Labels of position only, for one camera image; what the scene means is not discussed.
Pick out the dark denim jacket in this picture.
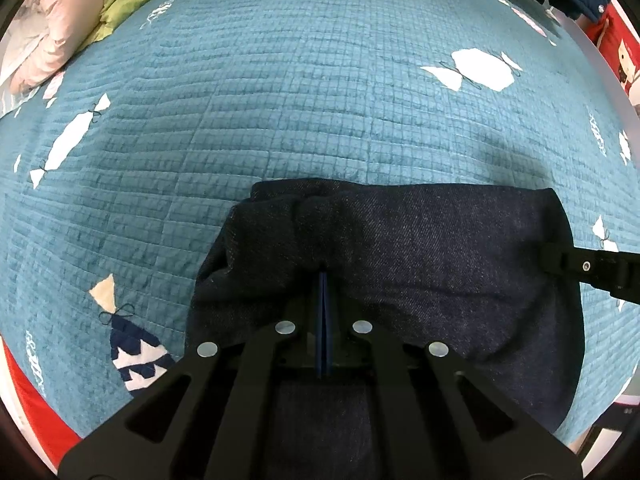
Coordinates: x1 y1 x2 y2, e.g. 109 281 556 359
184 178 586 480

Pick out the red cat cushion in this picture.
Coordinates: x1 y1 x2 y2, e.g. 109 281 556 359
586 0 640 106

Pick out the teal quilted bed cover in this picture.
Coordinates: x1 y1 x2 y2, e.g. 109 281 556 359
1 0 639 436

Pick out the green pink folded duvet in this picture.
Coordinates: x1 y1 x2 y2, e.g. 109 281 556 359
1 0 149 93

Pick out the white bed frame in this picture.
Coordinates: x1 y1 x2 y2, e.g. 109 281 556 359
551 10 639 140

